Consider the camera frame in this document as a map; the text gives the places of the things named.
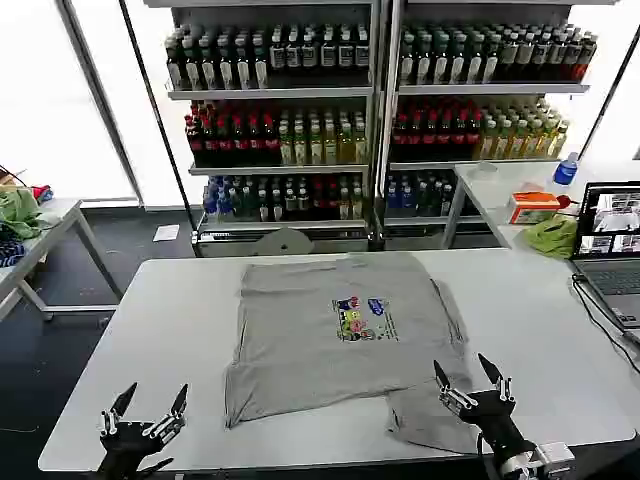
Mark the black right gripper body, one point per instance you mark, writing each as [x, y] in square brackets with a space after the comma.
[492, 425]

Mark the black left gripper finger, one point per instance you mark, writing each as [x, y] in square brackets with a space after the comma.
[170, 420]
[114, 417]

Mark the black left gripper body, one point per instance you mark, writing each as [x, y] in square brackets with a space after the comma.
[125, 450]

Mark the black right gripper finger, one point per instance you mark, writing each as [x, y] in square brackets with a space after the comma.
[502, 390]
[451, 397]

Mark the grey printed t-shirt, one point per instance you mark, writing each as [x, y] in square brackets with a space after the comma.
[310, 350]

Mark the crumpled green cloth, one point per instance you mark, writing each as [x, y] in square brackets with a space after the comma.
[552, 239]

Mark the grey laptop computer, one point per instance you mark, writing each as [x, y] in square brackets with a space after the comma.
[607, 260]

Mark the white and orange box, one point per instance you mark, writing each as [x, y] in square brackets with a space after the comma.
[532, 209]

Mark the white paper sheet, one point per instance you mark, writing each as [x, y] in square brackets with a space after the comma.
[166, 233]

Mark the white side table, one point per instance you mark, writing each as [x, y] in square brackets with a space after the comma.
[495, 200]

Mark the grey metal-legged table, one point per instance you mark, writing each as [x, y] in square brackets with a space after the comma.
[55, 235]

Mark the blue striped cloth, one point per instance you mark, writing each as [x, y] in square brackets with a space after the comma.
[10, 254]

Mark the red small object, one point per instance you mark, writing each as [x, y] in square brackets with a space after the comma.
[565, 201]

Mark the grey round disc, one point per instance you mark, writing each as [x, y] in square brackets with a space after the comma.
[282, 242]

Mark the green garment pile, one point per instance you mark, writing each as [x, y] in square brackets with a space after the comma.
[20, 212]

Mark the blue plastic bottle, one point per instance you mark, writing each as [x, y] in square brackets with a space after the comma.
[566, 171]

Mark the shelf unit with drink bottles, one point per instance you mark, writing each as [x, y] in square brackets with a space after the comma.
[280, 125]
[475, 100]

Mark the black slanted pole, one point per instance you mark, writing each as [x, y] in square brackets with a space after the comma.
[155, 110]

